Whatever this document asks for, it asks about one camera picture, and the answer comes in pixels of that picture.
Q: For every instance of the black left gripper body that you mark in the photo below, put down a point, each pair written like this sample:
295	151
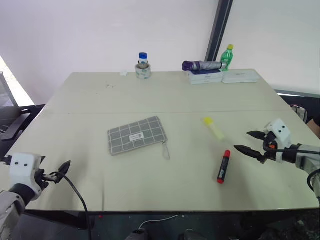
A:
41	178

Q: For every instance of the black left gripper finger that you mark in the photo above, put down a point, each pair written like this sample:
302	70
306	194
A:
55	177
65	167

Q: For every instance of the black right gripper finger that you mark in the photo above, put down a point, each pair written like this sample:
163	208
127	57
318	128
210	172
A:
255	135
248	151

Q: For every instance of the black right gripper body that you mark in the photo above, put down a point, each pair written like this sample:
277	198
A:
268	147

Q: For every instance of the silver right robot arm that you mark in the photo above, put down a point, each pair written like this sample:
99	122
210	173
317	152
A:
306	160

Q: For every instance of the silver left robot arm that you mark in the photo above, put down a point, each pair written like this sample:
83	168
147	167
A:
10	207

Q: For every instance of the grey checked pouch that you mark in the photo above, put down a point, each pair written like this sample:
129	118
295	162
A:
135	136

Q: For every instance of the red and black marker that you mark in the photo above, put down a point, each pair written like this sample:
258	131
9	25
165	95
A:
223	167

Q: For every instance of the yellow highlighter pen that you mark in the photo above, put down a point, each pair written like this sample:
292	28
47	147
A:
213	128

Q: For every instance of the brown cardboard box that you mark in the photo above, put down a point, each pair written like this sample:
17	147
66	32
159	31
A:
314	127

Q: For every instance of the black chair base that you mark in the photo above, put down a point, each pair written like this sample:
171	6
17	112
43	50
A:
17	120

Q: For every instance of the white box blue top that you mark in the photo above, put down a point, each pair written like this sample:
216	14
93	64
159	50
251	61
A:
205	77

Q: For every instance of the green bottle yellow cap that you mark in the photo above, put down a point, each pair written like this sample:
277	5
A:
228	57

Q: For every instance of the grey mesh chair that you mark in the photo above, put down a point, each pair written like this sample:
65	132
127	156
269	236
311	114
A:
6	97

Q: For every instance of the purple folded umbrella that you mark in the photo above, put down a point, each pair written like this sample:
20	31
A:
200	65

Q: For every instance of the white tape roll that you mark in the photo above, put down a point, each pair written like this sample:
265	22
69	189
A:
143	72

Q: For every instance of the blue capped small bottle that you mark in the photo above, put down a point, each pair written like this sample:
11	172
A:
142	58

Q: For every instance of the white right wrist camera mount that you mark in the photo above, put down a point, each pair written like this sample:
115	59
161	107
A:
280	132

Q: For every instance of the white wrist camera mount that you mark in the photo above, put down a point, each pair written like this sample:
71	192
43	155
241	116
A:
280	132
23	170

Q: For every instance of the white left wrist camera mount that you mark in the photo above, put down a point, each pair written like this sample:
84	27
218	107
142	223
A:
23	170

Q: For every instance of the dark window frame post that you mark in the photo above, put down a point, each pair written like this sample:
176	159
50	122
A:
218	30

